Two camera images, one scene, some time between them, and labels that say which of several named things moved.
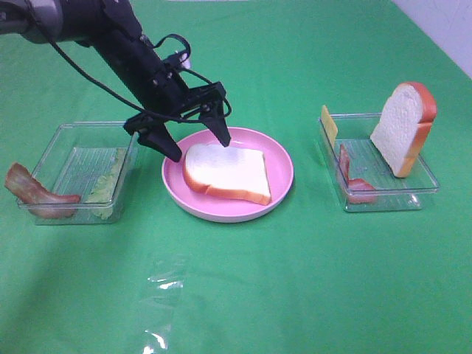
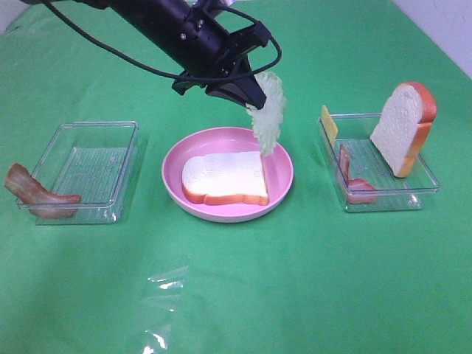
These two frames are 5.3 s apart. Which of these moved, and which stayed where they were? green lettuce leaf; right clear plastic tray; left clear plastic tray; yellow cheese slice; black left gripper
Moved: green lettuce leaf; black left gripper
Stayed: yellow cheese slice; left clear plastic tray; right clear plastic tray
